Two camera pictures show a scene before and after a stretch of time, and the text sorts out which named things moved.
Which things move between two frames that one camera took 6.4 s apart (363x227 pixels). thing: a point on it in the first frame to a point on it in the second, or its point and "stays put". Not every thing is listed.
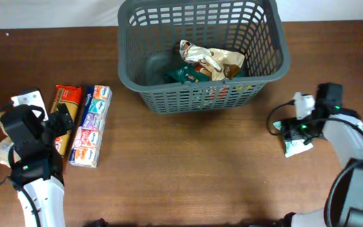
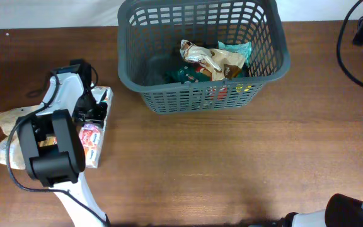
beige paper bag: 4,151 stays put
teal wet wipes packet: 293,147 to 244,48
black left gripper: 60,124 to 99,117
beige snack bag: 221,64 stays put
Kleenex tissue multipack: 86,149 stays put
